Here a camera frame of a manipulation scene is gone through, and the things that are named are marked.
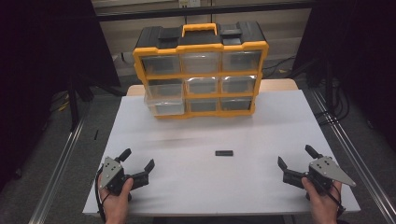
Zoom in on yellow floor cable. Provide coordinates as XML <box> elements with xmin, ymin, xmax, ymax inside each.
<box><xmin>56</xmin><ymin>92</ymin><xmax>71</xmax><ymax>113</ymax></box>

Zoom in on black horizontal bar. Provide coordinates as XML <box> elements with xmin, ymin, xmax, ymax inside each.
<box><xmin>95</xmin><ymin>1</ymin><xmax>316</xmax><ymax>22</ymax></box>

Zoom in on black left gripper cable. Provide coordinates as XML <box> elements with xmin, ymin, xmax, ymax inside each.
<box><xmin>94</xmin><ymin>167</ymin><xmax>108</xmax><ymax>224</ymax></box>

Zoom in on person's left hand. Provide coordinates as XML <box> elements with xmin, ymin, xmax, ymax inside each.
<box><xmin>98</xmin><ymin>177</ymin><xmax>134</xmax><ymax>220</ymax></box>

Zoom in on black curtain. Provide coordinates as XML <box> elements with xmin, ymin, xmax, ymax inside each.
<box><xmin>293</xmin><ymin>0</ymin><xmax>396</xmax><ymax>150</ymax></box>
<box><xmin>0</xmin><ymin>0</ymin><xmax>121</xmax><ymax>190</ymax></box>

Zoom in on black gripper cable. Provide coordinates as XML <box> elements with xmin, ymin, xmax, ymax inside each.
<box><xmin>329</xmin><ymin>182</ymin><xmax>347</xmax><ymax>218</ymax></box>
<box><xmin>94</xmin><ymin>167</ymin><xmax>108</xmax><ymax>224</ymax></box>

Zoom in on thin black cable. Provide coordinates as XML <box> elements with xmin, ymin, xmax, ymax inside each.
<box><xmin>262</xmin><ymin>55</ymin><xmax>297</xmax><ymax>79</ymax></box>

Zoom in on person's right hand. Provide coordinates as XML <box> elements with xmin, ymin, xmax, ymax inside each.
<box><xmin>301</xmin><ymin>177</ymin><xmax>344</xmax><ymax>219</ymax></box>

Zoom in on clear plastic organizer drawer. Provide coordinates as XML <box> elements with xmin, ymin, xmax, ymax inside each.
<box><xmin>144</xmin><ymin>78</ymin><xmax>187</xmax><ymax>117</ymax></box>

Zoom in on yellow black organizer cabinet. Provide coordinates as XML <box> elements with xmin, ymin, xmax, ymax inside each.
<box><xmin>132</xmin><ymin>21</ymin><xmax>270</xmax><ymax>120</ymax></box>

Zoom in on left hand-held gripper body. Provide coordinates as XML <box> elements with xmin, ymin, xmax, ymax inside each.
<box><xmin>99</xmin><ymin>156</ymin><xmax>134</xmax><ymax>197</ymax></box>

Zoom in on white wall outlet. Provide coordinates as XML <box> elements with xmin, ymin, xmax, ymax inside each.
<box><xmin>178</xmin><ymin>0</ymin><xmax>202</xmax><ymax>9</ymax></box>

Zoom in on black metal stand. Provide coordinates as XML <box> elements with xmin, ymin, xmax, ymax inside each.
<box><xmin>65</xmin><ymin>73</ymin><xmax>94</xmax><ymax>133</ymax></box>

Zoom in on set of clear drawers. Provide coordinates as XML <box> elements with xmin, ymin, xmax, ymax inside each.
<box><xmin>141</xmin><ymin>49</ymin><xmax>262</xmax><ymax>113</ymax></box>

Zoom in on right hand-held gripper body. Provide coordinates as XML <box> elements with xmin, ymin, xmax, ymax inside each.
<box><xmin>305</xmin><ymin>155</ymin><xmax>357</xmax><ymax>194</ymax></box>

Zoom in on black floor cables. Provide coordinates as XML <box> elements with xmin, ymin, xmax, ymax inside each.
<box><xmin>314</xmin><ymin>77</ymin><xmax>351</xmax><ymax>126</ymax></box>

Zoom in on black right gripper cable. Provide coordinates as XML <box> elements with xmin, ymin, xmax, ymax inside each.
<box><xmin>329</xmin><ymin>182</ymin><xmax>347</xmax><ymax>218</ymax></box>

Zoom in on metal floor rail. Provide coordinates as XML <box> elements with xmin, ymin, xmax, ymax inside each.
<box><xmin>28</xmin><ymin>116</ymin><xmax>87</xmax><ymax>224</ymax></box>
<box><xmin>311</xmin><ymin>89</ymin><xmax>396</xmax><ymax>224</ymax></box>

